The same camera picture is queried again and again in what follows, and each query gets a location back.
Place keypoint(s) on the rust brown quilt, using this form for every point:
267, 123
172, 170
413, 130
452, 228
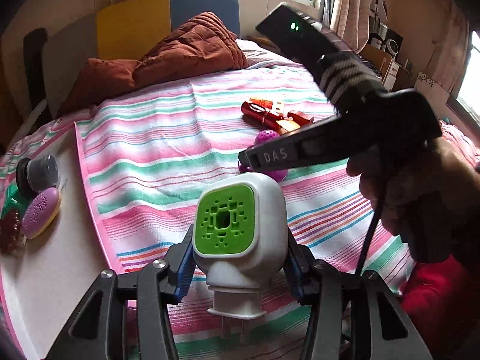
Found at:
201, 45

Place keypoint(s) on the person right hand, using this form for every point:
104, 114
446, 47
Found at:
431, 203

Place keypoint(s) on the pink white tray box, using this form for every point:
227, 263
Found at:
43, 284

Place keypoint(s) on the pink curtain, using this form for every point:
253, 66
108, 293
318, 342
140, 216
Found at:
350, 22

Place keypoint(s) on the white boxes on shelf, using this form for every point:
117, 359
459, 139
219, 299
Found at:
394, 76

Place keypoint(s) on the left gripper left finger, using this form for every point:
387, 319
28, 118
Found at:
181, 266

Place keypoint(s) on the shiny red metal case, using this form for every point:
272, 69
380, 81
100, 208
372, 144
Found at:
263, 116

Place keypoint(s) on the dark red carved wooden piece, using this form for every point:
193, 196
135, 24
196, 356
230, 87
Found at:
10, 231

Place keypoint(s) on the orange linked cubes block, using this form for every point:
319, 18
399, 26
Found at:
277, 106

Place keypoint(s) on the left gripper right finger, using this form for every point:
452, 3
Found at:
297, 269

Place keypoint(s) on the purple oval soap case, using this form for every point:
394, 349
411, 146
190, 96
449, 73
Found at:
41, 212

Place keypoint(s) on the green plastic funnel piece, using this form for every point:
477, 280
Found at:
14, 200

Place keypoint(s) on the purple perforated plastic dome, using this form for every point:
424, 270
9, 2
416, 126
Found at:
263, 157

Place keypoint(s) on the orange yellow plastic toy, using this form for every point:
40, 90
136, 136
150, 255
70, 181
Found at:
286, 126

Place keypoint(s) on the white green plug device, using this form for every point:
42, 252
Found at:
240, 239

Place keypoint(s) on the dark red wooden block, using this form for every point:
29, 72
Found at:
300, 118

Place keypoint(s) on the multicolour padded headboard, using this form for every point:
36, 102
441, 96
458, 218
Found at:
125, 30

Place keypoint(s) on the black grey cylindrical cap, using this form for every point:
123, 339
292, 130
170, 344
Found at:
35, 175

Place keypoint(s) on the striped bed sheet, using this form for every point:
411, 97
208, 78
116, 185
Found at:
149, 156

